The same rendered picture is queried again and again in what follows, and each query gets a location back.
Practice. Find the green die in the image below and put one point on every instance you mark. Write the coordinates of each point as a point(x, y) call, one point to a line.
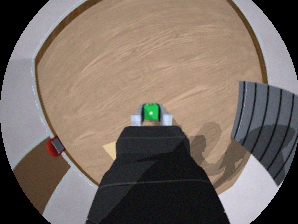
point(151, 111)

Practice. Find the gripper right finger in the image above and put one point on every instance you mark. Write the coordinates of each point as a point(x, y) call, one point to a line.
point(164, 117)

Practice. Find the tan flat mat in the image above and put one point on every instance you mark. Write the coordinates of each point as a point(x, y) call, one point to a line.
point(110, 148)

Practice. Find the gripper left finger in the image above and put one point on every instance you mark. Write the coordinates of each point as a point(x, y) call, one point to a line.
point(136, 118)

